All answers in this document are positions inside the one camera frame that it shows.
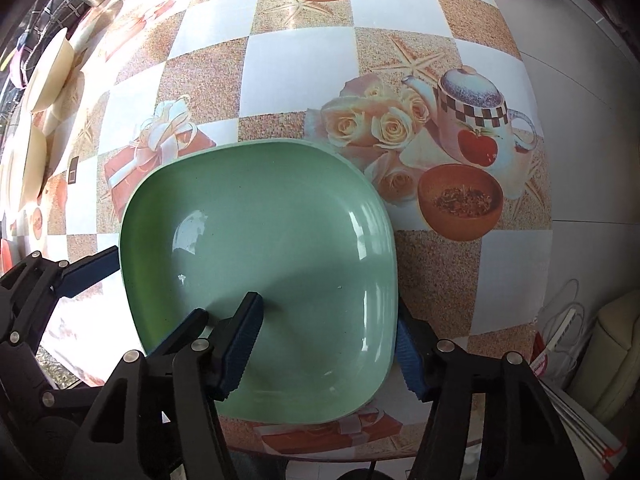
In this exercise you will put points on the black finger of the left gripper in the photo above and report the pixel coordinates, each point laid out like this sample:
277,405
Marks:
31,290
182,336

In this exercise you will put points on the green square plastic plate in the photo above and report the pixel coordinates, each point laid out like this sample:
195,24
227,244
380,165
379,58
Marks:
303,228

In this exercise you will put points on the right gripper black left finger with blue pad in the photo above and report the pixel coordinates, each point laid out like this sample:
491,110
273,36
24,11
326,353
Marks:
153,416

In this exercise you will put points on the white plastic bag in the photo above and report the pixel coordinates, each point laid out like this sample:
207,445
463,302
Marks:
564,327

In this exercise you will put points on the black checkered cloth bag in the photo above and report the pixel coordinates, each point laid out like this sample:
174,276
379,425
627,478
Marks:
46,18

